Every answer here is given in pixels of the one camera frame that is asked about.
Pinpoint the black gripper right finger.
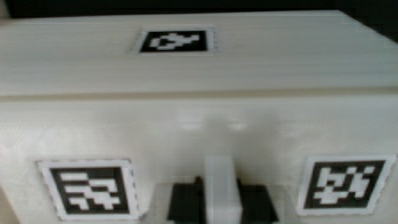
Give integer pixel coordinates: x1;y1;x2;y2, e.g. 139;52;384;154
237;181;280;224

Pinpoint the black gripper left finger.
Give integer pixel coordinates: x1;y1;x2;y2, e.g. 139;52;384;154
168;177;207;224

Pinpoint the white cabinet door with tags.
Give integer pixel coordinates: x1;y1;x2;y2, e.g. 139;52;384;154
0;95;398;224

